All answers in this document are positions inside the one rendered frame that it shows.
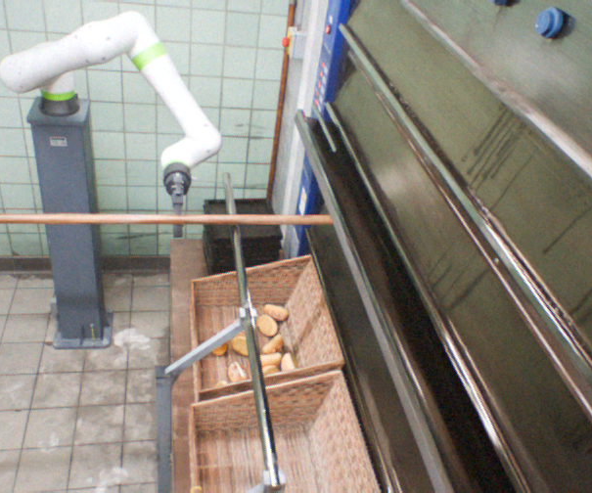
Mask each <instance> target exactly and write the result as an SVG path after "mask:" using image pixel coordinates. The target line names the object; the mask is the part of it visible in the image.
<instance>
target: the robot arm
mask: <svg viewBox="0 0 592 493"><path fill-rule="evenodd" d="M123 54H126V56H127V57H128V58H129V60H130V61H131V62H132V64H133V65H134V66H136V68H137V69H138V70H139V73H140V74H141V75H142V76H143V78H144V79H145V80H146V81H147V82H148V83H149V84H150V86H151V87H152V88H154V89H155V90H156V92H157V94H158V95H159V97H160V98H161V99H162V101H163V102H164V103H165V105H166V106H167V108H168V109H169V110H170V112H171V113H172V115H173V116H174V118H175V119H176V121H177V123H178V124H179V126H180V127H181V128H182V130H183V132H184V133H185V139H184V140H182V141H180V142H179V143H177V144H175V145H173V146H171V147H169V148H168V149H166V150H165V151H164V152H163V154H162V156H161V166H162V168H163V176H162V177H161V178H160V179H163V185H164V187H165V188H166V191H167V193H168V194H169V195H170V196H171V199H172V207H173V214H181V207H182V206H183V198H184V196H185V195H186V194H187V193H188V190H189V187H190V185H191V182H192V181H196V177H191V173H190V170H191V169H192V168H194V167H195V166H196V165H199V164H200V163H202V162H203V161H205V160H207V159H208V158H210V157H213V156H215V155H216V154H217V153H218V152H219V151H220V149H221V147H222V138H221V134H220V133H219V131H218V130H217V129H216V128H215V126H214V125H213V124H212V123H211V122H210V120H209V119H208V118H207V117H206V115H205V113H204V112H203V111H202V109H201V108H200V107H199V105H198V104H196V102H195V101H194V99H193V98H192V96H191V95H190V92H189V90H188V89H187V87H186V85H185V84H184V82H183V80H182V79H181V77H180V75H179V73H178V71H177V69H176V68H175V66H174V64H173V62H172V60H171V58H170V56H169V54H167V53H166V51H165V48H164V47H163V45H162V43H161V41H160V40H159V37H158V36H157V34H156V33H155V31H154V29H153V28H151V26H150V25H149V23H148V22H147V20H146V19H145V18H144V17H143V16H142V15H140V14H138V13H135V12H126V13H123V14H121V15H119V16H117V17H115V18H113V19H110V20H105V21H101V22H90V23H87V24H86V25H84V26H83V27H81V28H80V29H78V30H77V31H75V32H74V33H72V34H70V35H68V36H67V37H64V38H62V39H60V40H58V41H46V42H42V43H39V44H37V45H35V46H34V48H32V49H30V50H27V51H24V52H21V53H17V54H15V55H12V56H9V57H7V58H5V59H4V60H3V61H2V62H1V64H0V80H1V82H2V83H3V85H4V86H5V87H7V88H8V89H9V90H11V92H14V93H17V94H26V93H29V92H31V90H34V89H37V88H39V89H40V93H41V100H40V103H39V105H38V108H39V110H40V112H42V113H44V114H46V115H50V116H69V115H73V114H76V113H78V112H79V111H80V104H79V103H78V102H77V101H78V94H75V77H74V71H75V70H76V69H80V68H83V67H91V66H96V65H102V64H106V63H109V62H111V61H112V60H113V59H115V58H117V57H119V56H121V55H123Z"/></svg>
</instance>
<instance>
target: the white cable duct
mask: <svg viewBox="0 0 592 493"><path fill-rule="evenodd" d="M318 3H319V0H312V2H311V10H310V17H309V24H308V30H307V37H306V44H305V53H304V60H303V67H302V74H301V81H300V87H299V95H298V103H297V110H298V109H301V110H303V106H304V99H305V92H306V85H307V78H308V72H309V65H310V59H311V52H312V44H313V37H314V30H315V24H316V18H317V11H318ZM297 110H296V111H297ZM298 140H299V133H298V130H297V127H296V124H295V130H294V138H293V144H292V152H291V159H290V166H289V173H288V181H287V188H286V195H285V202H284V209H283V215H288V214H289V207H290V201H291V194H292V187H293V181H294V173H295V167H296V154H297V147H298ZM280 229H281V232H282V235H284V238H282V239H284V240H280V241H281V245H282V248H284V241H285V236H286V229H287V225H280Z"/></svg>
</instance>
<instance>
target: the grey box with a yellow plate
mask: <svg viewBox="0 0 592 493"><path fill-rule="evenodd" d="M296 30H297V27H292V26H290V27H289V29H288V37H289V36H290V37H291V40H290V39H289V46H287V47H286V49H287V52H288V55H289V57H290V59H301V60H304V53H305V44H306V37H307V32H306V30H305V28H303V27H302V28H301V31H296Z"/></svg>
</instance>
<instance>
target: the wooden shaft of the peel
mask: <svg viewBox="0 0 592 493"><path fill-rule="evenodd" d="M0 224H2V225H334V222H333V219H332V217H331V215H256V214H64V213H0Z"/></svg>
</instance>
